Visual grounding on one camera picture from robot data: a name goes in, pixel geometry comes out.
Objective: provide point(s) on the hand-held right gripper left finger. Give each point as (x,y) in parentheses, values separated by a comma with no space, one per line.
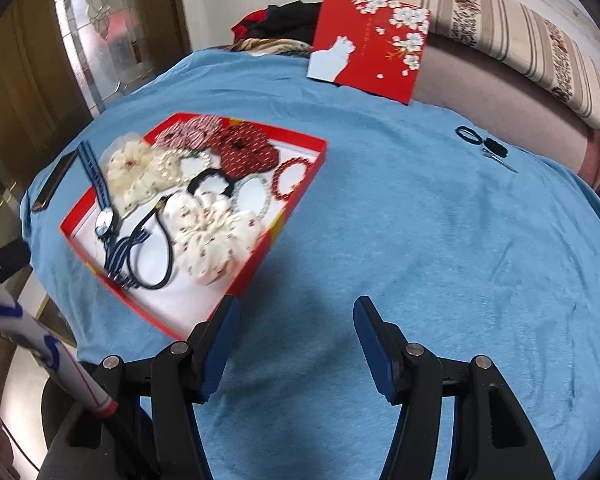
(220,350)

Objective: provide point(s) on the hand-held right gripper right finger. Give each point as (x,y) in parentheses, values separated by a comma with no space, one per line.
(372,350)

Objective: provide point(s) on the red cardboard box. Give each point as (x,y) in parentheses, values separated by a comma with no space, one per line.
(180,305)

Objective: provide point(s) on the white floral scrunchie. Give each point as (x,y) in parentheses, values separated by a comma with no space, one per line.
(215,240)

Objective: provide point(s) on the small black scrunchie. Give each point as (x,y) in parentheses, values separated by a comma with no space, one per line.
(195,186)

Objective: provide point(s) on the cream floral scrunchie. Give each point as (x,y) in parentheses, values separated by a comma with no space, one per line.
(130,175)

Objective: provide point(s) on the white tube with blue marks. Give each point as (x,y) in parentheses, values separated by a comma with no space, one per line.
(65,365)

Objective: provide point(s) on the dark red scrunchie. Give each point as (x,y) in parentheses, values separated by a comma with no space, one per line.
(245,150)

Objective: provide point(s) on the red white striped scrunchie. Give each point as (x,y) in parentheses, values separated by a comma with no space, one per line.
(190,130)

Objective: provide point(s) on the small scissors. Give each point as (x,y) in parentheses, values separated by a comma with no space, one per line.
(502,162)

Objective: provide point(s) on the black smartphone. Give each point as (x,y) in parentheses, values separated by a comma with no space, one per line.
(55,180)

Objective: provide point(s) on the pink beige mattress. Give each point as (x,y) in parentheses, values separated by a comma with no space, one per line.
(480,95)

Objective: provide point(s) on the red box lid cat print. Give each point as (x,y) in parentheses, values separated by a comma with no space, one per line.
(370,60)

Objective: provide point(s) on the patterned brown cloth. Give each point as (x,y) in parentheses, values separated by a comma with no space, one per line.
(270,46)

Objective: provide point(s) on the black and red clothes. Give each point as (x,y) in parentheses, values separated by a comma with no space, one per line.
(285,20)

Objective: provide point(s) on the wooden door with glass panel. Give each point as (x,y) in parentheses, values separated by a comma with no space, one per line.
(25,60)

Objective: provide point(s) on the striped pillow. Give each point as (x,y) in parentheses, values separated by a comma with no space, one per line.
(505,25)

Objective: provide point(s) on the black bracket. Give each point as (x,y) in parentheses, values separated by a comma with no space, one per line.
(7,260)

